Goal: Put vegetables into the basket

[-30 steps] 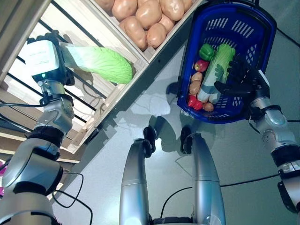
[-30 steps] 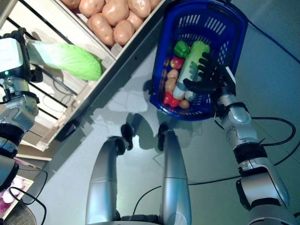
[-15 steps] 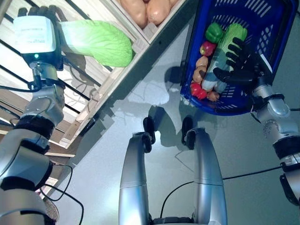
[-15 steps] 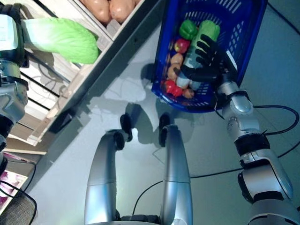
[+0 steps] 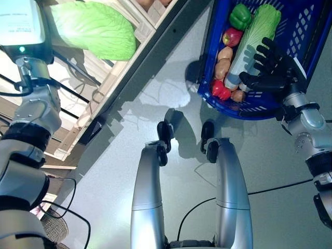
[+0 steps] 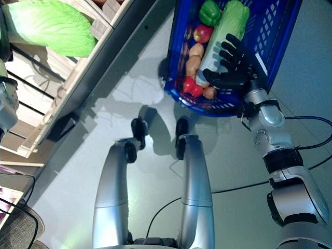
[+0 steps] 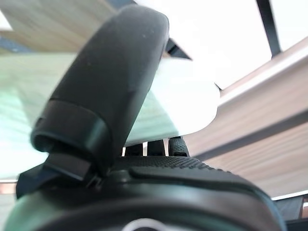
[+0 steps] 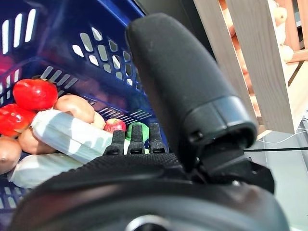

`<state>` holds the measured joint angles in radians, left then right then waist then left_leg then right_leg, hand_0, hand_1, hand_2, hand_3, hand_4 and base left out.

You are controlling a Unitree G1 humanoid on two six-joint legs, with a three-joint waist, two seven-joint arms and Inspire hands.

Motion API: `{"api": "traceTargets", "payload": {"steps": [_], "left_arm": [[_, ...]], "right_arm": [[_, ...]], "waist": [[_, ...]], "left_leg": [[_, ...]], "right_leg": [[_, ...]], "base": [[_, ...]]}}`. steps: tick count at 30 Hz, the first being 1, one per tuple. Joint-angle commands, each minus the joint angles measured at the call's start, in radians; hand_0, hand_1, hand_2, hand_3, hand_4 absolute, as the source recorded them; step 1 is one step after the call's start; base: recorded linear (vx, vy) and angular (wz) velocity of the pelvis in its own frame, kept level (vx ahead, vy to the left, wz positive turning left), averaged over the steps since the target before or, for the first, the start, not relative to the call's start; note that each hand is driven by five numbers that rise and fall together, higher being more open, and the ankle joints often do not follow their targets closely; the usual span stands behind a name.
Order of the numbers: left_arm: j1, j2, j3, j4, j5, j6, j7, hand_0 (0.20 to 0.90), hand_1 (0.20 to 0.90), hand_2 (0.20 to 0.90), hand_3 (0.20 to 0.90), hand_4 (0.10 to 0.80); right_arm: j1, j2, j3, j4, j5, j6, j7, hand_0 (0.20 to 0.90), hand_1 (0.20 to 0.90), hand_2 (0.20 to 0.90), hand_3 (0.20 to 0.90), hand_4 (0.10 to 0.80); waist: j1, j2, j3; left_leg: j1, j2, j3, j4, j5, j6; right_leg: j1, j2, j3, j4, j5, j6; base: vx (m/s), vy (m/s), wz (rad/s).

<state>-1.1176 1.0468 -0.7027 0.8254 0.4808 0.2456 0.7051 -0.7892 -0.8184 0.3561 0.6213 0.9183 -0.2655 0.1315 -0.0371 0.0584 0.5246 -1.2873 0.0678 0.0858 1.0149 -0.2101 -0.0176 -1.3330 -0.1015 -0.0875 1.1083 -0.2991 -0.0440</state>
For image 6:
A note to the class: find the black left robot foot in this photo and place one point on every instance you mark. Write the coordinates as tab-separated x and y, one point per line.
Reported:
138	128

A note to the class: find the wide wooden slat crate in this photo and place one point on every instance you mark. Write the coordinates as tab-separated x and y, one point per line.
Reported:
68	85

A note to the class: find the pale knobbly potato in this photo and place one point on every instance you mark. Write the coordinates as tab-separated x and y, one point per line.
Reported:
193	66
209	93
196	49

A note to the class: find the silver left robot leg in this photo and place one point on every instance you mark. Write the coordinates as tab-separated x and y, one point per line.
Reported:
111	181

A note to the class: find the red apple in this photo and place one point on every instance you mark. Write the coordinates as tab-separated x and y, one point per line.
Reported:
203	33

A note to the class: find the black robot foot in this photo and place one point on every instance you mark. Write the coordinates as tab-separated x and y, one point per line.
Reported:
138	128
182	127

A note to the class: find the wooden display shelf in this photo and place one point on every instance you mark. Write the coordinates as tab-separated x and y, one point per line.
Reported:
124	39

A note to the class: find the long napa cabbage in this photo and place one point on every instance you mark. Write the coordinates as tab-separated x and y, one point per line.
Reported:
230	18

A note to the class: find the silver right robot leg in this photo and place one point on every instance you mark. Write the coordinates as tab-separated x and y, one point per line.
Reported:
194	181

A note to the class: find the bright green lettuce head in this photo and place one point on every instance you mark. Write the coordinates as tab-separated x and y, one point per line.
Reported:
52	28

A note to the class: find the black right robot foot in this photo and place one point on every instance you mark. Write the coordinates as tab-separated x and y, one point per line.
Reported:
182	127

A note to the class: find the dark green bell pepper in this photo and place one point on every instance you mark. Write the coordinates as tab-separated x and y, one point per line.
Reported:
210	13

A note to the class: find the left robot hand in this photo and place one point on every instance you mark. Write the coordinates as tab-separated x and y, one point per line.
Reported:
3	39

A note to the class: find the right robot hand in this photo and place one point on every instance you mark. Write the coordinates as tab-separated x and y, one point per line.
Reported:
238	70

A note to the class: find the dark robot waist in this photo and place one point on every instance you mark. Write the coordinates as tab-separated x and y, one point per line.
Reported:
155	242

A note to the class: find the blue plastic shopping basket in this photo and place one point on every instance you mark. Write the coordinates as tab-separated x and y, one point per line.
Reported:
275	31

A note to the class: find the red bell pepper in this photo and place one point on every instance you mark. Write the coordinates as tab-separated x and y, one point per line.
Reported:
192	86

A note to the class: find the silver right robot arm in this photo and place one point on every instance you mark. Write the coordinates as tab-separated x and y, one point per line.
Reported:
272	118

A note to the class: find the silver robot leg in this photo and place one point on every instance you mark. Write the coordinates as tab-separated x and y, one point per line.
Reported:
194	181
111	181

